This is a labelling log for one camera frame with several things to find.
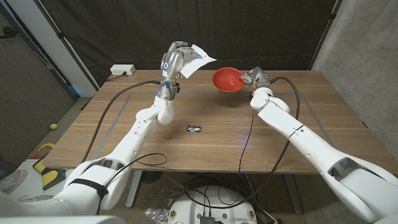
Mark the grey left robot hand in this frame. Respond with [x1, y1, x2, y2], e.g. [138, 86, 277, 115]
[157, 41, 203, 100]

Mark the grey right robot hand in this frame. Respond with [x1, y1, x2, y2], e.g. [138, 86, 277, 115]
[241, 66, 271, 90]

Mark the red bowl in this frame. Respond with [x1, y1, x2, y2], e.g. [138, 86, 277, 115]
[212, 67, 245, 93]

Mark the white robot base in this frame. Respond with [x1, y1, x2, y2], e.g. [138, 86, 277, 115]
[167, 185, 258, 224]

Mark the black backdrop curtain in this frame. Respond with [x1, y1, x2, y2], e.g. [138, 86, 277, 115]
[40, 0, 338, 88]

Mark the white power strip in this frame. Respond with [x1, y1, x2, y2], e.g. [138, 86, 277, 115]
[109, 64, 136, 76]

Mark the black backdrop stand pole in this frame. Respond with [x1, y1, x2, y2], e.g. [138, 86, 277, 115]
[307, 0, 343, 71]
[32, 0, 100, 91]

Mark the black round floor object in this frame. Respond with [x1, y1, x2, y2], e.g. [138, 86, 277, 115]
[141, 170, 164, 184]

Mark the grey table leg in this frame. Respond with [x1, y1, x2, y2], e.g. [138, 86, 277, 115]
[283, 174, 303, 215]

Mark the white table leg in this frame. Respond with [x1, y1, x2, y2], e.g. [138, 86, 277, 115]
[125, 170, 143, 208]

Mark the clear plastic bag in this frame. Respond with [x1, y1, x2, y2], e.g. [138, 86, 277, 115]
[144, 179, 187, 224]

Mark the white floor board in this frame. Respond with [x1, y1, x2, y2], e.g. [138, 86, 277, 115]
[0, 158, 44, 203]

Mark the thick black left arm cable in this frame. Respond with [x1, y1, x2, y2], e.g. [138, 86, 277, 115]
[81, 80, 163, 164]

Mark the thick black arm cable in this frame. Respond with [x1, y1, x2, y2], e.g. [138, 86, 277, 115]
[81, 80, 163, 164]
[185, 77, 301, 224]

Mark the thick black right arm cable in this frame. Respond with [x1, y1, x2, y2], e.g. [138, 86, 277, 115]
[185, 77, 301, 224]

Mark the black power strip cord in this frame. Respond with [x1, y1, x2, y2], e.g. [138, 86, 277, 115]
[106, 71, 127, 82]

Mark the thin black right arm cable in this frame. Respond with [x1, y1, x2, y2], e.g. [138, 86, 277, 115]
[236, 108, 256, 200]

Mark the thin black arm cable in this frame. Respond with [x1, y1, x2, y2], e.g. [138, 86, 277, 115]
[236, 108, 256, 200]
[105, 152, 168, 187]

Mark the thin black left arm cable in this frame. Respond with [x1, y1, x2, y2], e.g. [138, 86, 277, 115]
[105, 152, 168, 187]

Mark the black arm strap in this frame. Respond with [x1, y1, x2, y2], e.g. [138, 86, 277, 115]
[67, 178, 109, 215]

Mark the yellow curved handle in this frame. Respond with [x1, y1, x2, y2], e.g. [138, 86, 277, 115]
[37, 142, 55, 152]

